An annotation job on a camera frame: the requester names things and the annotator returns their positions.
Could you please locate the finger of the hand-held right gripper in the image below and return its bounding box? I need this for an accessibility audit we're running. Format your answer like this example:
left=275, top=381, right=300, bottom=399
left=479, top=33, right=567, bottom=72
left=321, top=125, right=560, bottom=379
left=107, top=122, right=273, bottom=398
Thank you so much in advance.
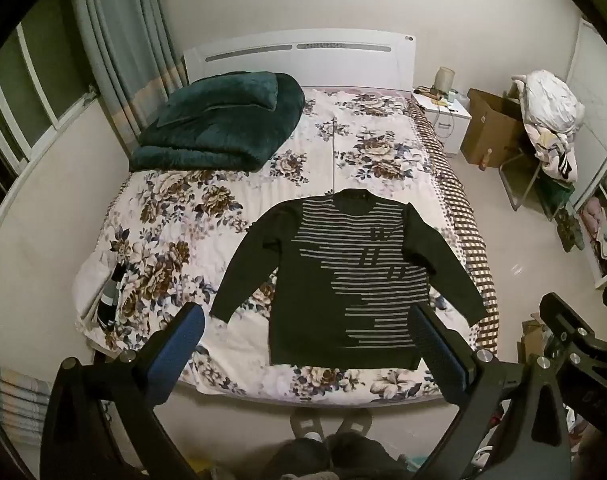
left=539, top=292, right=599, bottom=353

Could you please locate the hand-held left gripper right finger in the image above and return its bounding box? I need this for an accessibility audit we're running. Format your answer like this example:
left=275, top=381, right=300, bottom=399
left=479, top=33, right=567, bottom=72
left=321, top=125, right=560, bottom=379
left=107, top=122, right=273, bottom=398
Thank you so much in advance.
left=409, top=302, right=573, bottom=480

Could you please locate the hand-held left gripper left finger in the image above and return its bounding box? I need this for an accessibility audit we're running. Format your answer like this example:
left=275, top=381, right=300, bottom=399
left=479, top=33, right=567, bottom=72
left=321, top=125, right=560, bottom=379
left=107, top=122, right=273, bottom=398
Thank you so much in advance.
left=40, top=302, right=206, bottom=480

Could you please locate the dark striped sweater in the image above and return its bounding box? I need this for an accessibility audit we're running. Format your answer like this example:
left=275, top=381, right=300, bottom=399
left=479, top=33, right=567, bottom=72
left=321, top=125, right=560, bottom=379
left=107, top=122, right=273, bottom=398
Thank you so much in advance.
left=208, top=188, right=489, bottom=368

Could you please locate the white shelf with clothes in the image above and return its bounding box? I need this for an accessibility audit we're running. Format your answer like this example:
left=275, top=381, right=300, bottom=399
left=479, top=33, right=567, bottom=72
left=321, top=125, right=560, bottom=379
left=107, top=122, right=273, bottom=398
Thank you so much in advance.
left=566, top=17, right=607, bottom=288

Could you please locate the pile of white clothes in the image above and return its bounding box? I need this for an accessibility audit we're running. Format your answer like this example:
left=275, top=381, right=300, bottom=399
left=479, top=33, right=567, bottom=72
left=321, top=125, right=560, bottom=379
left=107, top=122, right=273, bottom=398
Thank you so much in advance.
left=508, top=70, right=587, bottom=183

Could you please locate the small cardboard box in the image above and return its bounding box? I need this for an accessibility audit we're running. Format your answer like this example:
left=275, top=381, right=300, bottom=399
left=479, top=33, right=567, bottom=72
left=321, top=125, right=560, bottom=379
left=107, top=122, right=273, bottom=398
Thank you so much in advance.
left=518, top=317, right=551, bottom=361

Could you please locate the dark patterned cloth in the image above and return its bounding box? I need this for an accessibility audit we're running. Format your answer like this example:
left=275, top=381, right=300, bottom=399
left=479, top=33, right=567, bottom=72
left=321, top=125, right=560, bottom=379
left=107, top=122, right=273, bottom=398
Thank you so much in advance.
left=556, top=207, right=587, bottom=253

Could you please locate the black and white striped cloth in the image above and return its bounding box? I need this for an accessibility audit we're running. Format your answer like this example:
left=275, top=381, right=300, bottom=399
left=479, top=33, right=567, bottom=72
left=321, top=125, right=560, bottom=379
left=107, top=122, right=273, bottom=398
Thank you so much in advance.
left=98, top=262, right=127, bottom=331

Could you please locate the green cloth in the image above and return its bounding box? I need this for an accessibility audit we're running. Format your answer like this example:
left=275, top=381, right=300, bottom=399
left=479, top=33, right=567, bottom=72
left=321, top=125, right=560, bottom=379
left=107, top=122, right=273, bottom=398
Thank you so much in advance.
left=536, top=180, right=577, bottom=221

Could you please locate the person's right leg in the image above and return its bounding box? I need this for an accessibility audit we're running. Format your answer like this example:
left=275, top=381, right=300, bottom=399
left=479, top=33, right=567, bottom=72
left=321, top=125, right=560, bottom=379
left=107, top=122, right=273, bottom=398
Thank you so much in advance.
left=328, top=432, right=409, bottom=480

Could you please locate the person's leg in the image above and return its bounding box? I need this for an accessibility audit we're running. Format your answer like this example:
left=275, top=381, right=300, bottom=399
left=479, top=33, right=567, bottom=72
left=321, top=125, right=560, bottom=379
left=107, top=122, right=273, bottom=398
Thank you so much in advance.
left=328, top=432, right=409, bottom=480
left=271, top=437, right=330, bottom=480

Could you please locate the metal folding chair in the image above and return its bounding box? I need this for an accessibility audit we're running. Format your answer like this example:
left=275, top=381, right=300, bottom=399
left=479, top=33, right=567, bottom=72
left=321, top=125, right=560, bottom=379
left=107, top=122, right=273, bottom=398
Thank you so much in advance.
left=498, top=152, right=559, bottom=211

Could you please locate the bed with floral sheet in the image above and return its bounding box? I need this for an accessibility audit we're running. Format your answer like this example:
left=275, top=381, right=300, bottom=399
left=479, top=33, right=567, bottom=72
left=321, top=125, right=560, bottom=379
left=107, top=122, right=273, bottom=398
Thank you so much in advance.
left=72, top=85, right=499, bottom=403

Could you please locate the person's left leg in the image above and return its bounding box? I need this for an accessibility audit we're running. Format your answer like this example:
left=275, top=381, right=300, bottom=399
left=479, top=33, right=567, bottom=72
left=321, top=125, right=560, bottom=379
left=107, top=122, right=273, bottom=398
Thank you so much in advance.
left=271, top=437, right=330, bottom=480

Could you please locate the pale striped cloth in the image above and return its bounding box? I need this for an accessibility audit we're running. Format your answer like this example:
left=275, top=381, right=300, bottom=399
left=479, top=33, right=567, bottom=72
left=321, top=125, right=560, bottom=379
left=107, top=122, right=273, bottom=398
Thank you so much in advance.
left=0, top=357, right=52, bottom=453

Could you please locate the large cardboard box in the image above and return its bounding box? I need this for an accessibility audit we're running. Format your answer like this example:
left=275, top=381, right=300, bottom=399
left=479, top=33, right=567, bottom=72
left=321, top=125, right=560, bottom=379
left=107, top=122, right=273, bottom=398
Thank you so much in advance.
left=459, top=88, right=527, bottom=170

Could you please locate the white nightstand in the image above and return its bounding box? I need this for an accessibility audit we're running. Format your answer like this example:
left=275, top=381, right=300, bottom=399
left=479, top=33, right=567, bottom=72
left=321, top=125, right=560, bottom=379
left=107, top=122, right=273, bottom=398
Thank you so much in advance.
left=411, top=91, right=473, bottom=157

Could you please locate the dark teal folded blanket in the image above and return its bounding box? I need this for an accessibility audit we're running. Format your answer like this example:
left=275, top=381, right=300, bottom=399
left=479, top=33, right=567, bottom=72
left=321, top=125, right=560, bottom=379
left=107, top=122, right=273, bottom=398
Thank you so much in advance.
left=128, top=71, right=305, bottom=173

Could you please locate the small table lamp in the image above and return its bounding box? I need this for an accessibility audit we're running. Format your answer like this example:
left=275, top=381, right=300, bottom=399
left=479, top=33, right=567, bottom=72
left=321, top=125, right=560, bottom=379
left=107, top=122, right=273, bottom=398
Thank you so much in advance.
left=433, top=66, right=457, bottom=95

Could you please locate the window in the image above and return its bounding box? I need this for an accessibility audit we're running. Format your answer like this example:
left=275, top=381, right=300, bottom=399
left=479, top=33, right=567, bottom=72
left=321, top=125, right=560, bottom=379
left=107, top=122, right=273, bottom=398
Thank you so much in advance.
left=0, top=7, right=102, bottom=231

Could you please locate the pale green curtain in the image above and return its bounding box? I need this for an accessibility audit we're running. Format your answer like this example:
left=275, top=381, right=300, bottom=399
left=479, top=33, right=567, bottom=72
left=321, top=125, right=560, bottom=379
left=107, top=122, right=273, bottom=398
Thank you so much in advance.
left=66, top=0, right=189, bottom=148

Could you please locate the white headboard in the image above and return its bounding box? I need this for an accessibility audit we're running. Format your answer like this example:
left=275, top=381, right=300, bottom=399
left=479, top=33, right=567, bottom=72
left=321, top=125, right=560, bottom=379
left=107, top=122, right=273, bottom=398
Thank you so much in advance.
left=184, top=29, right=415, bottom=92

